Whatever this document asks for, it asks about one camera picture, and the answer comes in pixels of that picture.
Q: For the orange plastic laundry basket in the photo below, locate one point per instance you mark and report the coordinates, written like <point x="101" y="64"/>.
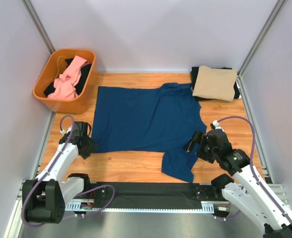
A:
<point x="81" y="103"/>

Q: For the folded beige t shirt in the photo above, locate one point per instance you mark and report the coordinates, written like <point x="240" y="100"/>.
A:
<point x="215" y="83"/>

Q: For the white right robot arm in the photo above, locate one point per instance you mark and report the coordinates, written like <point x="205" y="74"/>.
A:
<point x="242" y="185"/>

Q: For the right aluminium corner post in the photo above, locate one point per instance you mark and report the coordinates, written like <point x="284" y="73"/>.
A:
<point x="262" y="35"/>

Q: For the black garment in basket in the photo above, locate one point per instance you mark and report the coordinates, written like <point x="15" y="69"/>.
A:
<point x="79" y="87"/>

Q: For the pink t shirt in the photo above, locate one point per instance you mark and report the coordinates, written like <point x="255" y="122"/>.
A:
<point x="64" y="84"/>

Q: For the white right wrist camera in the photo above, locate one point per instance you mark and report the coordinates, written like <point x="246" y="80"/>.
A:
<point x="215" y="125"/>

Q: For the left aluminium corner post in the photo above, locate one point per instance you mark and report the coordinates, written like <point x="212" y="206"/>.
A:
<point x="38" y="24"/>

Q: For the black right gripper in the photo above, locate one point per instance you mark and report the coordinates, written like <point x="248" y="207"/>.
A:
<point x="197" y="138"/>

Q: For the aluminium corner post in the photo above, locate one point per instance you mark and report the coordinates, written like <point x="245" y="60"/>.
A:
<point x="38" y="24"/>
<point x="262" y="35"/>

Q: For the aluminium front rail frame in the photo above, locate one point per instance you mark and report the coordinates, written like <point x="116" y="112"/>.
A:
<point x="99" y="198"/>

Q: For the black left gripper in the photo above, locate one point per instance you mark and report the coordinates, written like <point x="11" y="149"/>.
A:
<point x="92" y="146"/>

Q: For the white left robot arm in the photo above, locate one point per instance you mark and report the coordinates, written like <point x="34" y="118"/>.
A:
<point x="54" y="173"/>

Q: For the blue printed t shirt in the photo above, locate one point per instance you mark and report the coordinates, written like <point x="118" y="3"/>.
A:
<point x="152" y="120"/>

